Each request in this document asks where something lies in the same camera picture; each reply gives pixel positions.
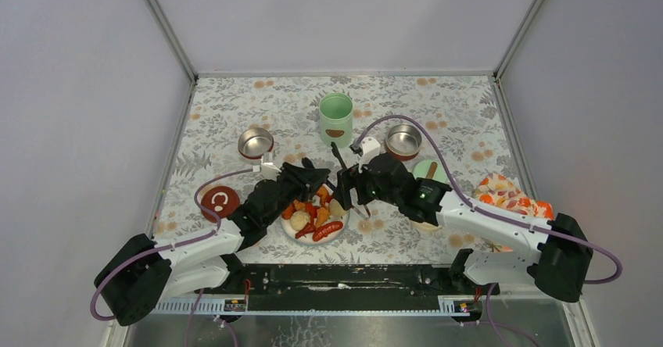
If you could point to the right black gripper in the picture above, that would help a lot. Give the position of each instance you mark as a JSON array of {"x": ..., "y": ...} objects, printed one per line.
[{"x": 347, "y": 180}]

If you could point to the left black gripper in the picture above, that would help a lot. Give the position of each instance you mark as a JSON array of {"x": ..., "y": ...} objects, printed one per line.
[{"x": 302, "y": 177}]

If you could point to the black tongs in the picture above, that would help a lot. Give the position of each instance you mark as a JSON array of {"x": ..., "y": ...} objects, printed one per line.
[{"x": 346, "y": 182}]

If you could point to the fried chicken piece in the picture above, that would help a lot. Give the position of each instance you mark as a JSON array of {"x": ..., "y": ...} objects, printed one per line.
[
  {"x": 298, "y": 205},
  {"x": 322, "y": 215}
]

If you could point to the rice ball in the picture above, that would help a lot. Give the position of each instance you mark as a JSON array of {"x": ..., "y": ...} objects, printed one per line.
[
  {"x": 299, "y": 220},
  {"x": 335, "y": 209}
]

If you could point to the steel bowl red band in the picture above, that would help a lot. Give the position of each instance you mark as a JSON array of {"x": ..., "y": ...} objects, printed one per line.
[
  {"x": 403, "y": 141},
  {"x": 255, "y": 142}
]

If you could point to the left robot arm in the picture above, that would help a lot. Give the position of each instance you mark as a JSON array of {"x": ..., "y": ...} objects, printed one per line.
[{"x": 144, "y": 272}]

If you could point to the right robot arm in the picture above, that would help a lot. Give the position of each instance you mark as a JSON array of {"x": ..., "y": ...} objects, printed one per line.
[{"x": 554, "y": 255}]

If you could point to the white plate with food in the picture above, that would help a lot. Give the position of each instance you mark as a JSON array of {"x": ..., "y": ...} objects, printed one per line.
[{"x": 311, "y": 207}]

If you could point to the orange drumstick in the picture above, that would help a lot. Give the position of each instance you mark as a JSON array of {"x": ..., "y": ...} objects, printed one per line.
[{"x": 288, "y": 212}]

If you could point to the red sausage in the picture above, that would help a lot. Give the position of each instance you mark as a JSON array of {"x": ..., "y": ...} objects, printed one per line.
[{"x": 327, "y": 229}]

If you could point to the cream round lid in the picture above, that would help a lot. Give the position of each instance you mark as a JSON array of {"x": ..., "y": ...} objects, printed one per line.
[{"x": 426, "y": 225}]

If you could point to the green cylindrical container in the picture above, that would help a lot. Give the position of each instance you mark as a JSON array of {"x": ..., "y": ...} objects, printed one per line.
[{"x": 335, "y": 112}]

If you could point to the floral table mat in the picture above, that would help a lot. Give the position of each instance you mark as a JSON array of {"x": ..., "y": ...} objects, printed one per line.
[{"x": 454, "y": 117}]

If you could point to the red round lid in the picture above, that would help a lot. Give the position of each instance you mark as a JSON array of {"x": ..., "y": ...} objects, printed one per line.
[{"x": 221, "y": 200}]

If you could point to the orange floral cloth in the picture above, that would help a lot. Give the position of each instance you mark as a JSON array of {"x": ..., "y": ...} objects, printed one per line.
[{"x": 497, "y": 190}]

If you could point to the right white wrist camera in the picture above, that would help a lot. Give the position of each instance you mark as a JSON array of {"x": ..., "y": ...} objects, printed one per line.
[{"x": 367, "y": 149}]

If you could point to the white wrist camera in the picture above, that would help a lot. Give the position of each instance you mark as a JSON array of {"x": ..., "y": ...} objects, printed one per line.
[
  {"x": 266, "y": 168},
  {"x": 367, "y": 149}
]

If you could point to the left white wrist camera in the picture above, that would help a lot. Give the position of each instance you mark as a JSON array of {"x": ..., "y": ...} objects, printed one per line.
[{"x": 266, "y": 168}]

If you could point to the green lid with handle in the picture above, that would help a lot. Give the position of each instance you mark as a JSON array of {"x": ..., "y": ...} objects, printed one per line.
[{"x": 430, "y": 169}]

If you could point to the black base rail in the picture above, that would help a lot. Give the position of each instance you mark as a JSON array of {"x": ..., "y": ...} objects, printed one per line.
[{"x": 414, "y": 279}]

